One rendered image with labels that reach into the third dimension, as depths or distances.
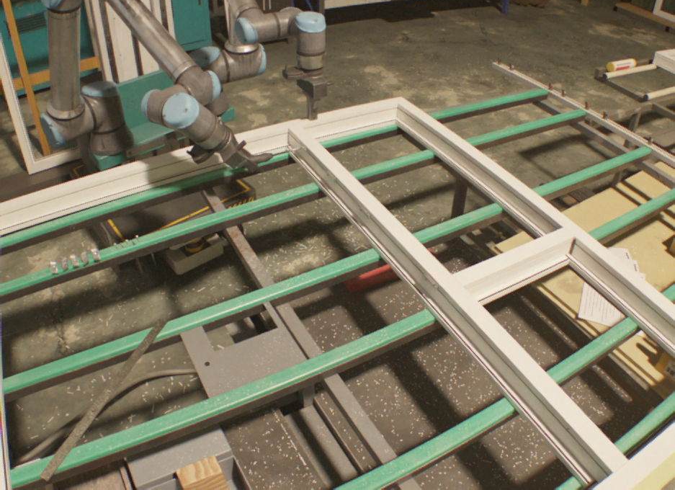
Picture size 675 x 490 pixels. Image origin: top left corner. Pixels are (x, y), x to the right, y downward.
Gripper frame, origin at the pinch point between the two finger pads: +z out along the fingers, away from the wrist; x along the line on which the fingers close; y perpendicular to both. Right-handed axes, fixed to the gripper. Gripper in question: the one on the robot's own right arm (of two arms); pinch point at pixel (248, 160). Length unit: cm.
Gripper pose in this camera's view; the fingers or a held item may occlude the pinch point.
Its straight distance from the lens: 164.3
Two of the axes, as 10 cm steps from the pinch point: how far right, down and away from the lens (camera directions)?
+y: 7.9, -5.9, -1.9
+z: 4.3, 3.0, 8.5
